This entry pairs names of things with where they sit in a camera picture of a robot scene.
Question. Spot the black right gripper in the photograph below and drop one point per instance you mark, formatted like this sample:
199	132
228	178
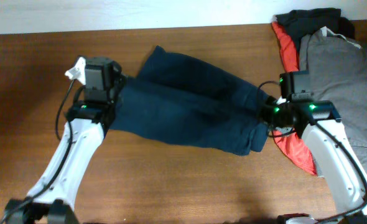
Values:
269	102

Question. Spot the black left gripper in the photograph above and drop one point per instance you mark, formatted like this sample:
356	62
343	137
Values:
118	77

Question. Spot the navy blue shorts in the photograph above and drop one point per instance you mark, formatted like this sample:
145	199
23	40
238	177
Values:
181	100

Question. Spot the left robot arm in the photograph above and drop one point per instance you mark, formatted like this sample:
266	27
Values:
88	120

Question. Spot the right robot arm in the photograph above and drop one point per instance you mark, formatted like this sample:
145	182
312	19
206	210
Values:
320	126

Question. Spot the grey garment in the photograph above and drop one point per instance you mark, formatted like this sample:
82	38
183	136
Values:
337	66

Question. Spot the black garment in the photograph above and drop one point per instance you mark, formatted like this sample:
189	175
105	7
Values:
299	23

